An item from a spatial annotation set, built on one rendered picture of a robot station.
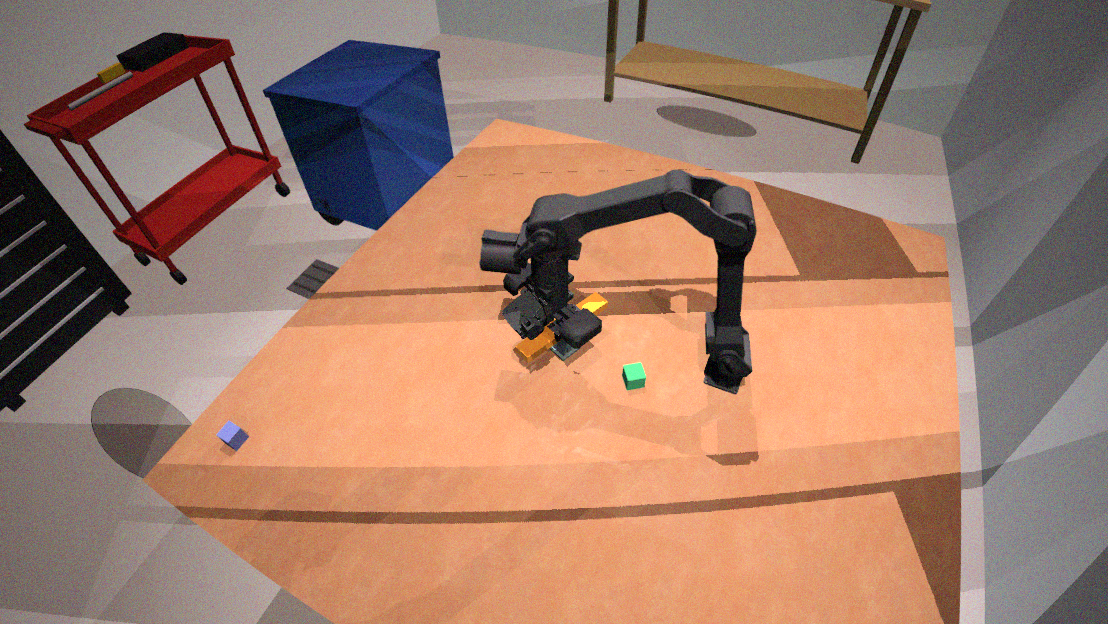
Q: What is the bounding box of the teal cube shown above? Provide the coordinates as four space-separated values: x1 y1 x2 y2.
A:
622 364 646 390

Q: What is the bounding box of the small blue cube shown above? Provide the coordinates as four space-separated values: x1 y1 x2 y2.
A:
217 420 249 451

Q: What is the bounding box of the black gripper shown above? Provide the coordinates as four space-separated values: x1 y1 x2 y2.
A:
503 263 602 349

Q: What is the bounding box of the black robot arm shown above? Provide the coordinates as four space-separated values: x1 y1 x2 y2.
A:
479 168 757 393

